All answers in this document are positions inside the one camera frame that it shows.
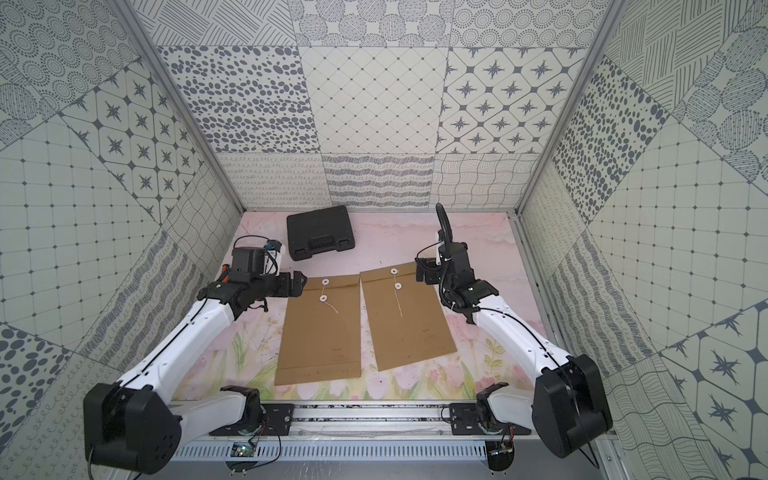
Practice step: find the black plastic tool case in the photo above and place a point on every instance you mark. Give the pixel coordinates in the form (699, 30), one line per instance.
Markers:
(319, 231)

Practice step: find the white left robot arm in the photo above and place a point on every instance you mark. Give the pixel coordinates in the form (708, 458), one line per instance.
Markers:
(132, 424)

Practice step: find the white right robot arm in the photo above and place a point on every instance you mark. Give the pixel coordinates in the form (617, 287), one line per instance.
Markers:
(568, 408)

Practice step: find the aluminium mounting rail frame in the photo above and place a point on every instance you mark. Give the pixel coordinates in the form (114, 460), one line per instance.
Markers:
(374, 420)

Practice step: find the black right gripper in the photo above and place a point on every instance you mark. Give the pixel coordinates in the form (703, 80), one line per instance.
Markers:
(433, 267)

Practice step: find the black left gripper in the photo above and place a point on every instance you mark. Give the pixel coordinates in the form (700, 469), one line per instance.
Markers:
(285, 284)

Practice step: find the brown kraft file bag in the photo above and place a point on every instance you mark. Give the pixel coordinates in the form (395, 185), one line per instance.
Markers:
(321, 337)
(406, 319)

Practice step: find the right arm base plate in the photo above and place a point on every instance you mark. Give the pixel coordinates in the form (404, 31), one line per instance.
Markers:
(469, 418)

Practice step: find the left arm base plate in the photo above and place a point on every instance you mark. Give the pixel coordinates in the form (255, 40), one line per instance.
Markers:
(275, 417)

